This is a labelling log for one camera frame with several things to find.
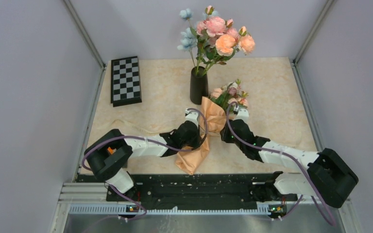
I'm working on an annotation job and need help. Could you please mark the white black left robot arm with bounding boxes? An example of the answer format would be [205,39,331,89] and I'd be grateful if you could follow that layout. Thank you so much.
[82,108,208,201]

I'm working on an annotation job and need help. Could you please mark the orange paper bouquet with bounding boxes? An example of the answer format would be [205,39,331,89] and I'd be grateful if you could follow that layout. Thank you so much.
[175,79,250,176]

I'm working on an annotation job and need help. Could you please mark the black grey chessboard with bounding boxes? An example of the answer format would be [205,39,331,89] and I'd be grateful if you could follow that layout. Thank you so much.
[110,56,142,107]

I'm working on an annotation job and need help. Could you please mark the aluminium front frame rail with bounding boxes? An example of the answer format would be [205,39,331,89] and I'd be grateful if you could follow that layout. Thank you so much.
[50,181,363,233]

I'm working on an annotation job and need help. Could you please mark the black cylindrical vase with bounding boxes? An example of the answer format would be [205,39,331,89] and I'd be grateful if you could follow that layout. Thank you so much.
[189,66,209,105]

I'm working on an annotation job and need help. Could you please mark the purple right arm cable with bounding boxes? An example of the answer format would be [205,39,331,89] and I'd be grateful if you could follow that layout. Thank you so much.
[225,101,338,227]

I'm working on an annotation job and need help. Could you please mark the pink orange blue flowers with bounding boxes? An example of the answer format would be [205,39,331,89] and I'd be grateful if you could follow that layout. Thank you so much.
[177,5,255,77]

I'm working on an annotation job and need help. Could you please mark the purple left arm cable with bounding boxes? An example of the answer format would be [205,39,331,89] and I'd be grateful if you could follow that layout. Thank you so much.
[81,107,209,222]

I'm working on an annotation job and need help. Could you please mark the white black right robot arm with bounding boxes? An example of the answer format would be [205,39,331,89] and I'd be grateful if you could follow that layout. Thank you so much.
[220,105,359,208]

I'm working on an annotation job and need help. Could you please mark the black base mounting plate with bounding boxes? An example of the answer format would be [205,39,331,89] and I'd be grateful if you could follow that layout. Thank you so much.
[75,173,333,211]

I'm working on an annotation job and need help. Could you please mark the orange curved toy track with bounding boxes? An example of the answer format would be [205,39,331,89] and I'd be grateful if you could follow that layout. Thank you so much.
[107,147,116,155]

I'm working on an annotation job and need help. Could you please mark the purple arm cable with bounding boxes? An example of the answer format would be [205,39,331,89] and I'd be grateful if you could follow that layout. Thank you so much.
[225,101,338,227]
[81,107,209,222]

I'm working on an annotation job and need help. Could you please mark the aluminium frame rail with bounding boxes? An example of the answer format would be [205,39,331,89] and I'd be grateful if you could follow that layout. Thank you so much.
[292,0,337,66]
[62,0,107,70]
[50,181,363,233]

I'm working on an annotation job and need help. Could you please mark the aluminium frame rail right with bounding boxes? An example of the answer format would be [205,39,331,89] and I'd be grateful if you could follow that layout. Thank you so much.
[292,0,337,66]

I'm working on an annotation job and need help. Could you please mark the aluminium frame rail left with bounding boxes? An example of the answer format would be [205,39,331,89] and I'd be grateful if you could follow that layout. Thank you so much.
[62,0,107,70]

